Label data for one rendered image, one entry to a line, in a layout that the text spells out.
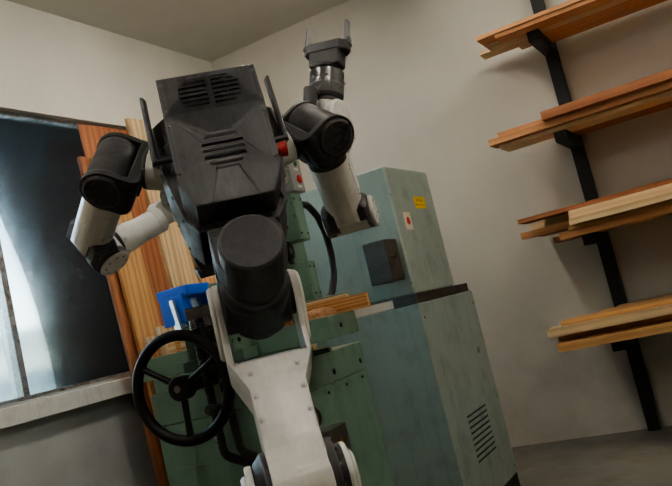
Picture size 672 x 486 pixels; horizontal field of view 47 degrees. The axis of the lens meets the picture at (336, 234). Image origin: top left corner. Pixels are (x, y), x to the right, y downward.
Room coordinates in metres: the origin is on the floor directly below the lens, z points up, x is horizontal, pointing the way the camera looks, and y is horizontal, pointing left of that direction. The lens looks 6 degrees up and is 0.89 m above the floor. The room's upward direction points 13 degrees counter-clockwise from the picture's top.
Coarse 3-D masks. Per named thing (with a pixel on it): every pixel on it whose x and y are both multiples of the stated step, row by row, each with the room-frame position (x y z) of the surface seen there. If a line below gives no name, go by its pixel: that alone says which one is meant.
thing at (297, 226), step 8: (288, 200) 2.38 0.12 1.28; (296, 200) 2.42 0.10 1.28; (288, 208) 2.38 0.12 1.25; (296, 208) 2.40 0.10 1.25; (288, 216) 2.39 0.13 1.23; (296, 216) 2.39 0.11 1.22; (304, 216) 2.45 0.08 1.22; (288, 224) 2.39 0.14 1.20; (296, 224) 2.38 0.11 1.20; (304, 224) 2.43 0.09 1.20; (288, 232) 2.39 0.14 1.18; (296, 232) 2.38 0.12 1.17; (304, 232) 2.42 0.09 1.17; (288, 240) 2.39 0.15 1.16; (296, 240) 2.39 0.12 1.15; (304, 240) 2.44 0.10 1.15
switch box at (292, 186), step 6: (288, 168) 2.48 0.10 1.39; (300, 168) 2.57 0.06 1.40; (294, 174) 2.51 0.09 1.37; (300, 174) 2.56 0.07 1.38; (294, 180) 2.49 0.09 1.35; (288, 186) 2.49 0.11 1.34; (294, 186) 2.49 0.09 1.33; (288, 192) 2.50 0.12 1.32; (294, 192) 2.52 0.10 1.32; (300, 192) 2.55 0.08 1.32
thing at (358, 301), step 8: (352, 296) 2.15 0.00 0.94; (360, 296) 2.14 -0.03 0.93; (368, 296) 2.15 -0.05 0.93; (320, 304) 2.18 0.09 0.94; (328, 304) 2.17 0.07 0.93; (336, 304) 2.16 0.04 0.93; (344, 304) 2.16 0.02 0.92; (352, 304) 2.15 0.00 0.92; (360, 304) 2.14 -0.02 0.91; (368, 304) 2.14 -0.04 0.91; (176, 344) 2.34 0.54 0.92
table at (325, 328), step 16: (320, 320) 2.02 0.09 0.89; (336, 320) 2.06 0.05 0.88; (352, 320) 2.17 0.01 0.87; (272, 336) 2.06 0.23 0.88; (288, 336) 2.05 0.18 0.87; (320, 336) 2.02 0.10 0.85; (336, 336) 2.03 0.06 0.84; (176, 352) 2.17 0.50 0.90; (240, 352) 1.99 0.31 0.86; (256, 352) 2.06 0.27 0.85; (272, 352) 2.07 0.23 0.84; (160, 368) 2.18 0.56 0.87; (176, 368) 2.17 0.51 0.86; (192, 368) 2.04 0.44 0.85
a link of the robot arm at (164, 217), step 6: (156, 204) 1.95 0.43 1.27; (150, 210) 1.92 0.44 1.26; (156, 210) 1.91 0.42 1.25; (162, 210) 1.98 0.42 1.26; (156, 216) 1.91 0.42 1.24; (162, 216) 1.91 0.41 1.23; (168, 216) 1.99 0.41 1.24; (162, 222) 1.91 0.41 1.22; (168, 222) 2.00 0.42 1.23; (162, 228) 1.92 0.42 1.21; (168, 228) 1.94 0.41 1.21
